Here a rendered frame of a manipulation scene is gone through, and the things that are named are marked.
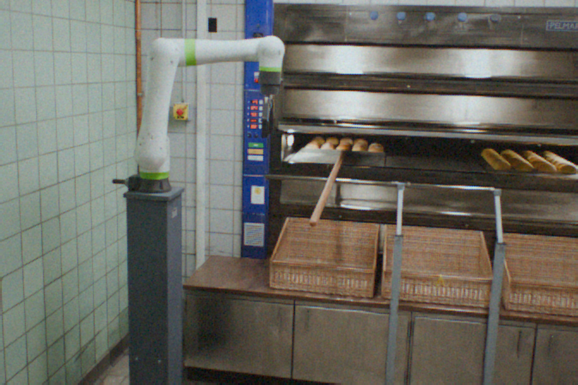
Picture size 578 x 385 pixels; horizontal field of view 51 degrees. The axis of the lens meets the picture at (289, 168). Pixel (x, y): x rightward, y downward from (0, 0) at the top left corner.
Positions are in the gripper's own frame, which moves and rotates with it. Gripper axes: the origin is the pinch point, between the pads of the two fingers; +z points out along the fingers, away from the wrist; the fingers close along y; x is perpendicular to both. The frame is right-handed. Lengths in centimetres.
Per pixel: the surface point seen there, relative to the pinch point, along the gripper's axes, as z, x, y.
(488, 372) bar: 116, 110, -35
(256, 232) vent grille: 74, -19, -98
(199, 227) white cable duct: 75, -55, -101
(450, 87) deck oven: -20, 87, -98
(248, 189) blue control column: 48, -25, -99
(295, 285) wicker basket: 87, 11, -51
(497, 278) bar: 68, 109, -36
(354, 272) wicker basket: 76, 41, -48
